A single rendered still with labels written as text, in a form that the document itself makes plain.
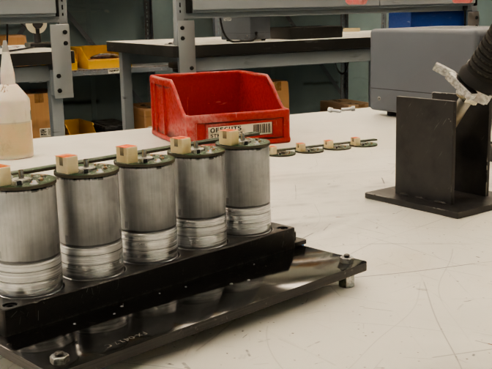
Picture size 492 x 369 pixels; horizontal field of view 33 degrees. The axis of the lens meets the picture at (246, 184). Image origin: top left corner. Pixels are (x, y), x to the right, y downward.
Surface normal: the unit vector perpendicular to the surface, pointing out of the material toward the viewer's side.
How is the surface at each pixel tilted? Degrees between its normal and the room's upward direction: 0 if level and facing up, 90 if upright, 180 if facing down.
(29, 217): 90
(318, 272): 0
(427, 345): 0
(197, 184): 90
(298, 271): 0
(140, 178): 90
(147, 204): 90
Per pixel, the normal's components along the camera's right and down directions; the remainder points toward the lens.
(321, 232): -0.02, -0.98
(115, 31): 0.48, 0.17
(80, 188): 0.03, 0.21
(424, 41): -0.83, 0.14
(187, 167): -0.23, 0.21
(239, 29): -0.67, 0.17
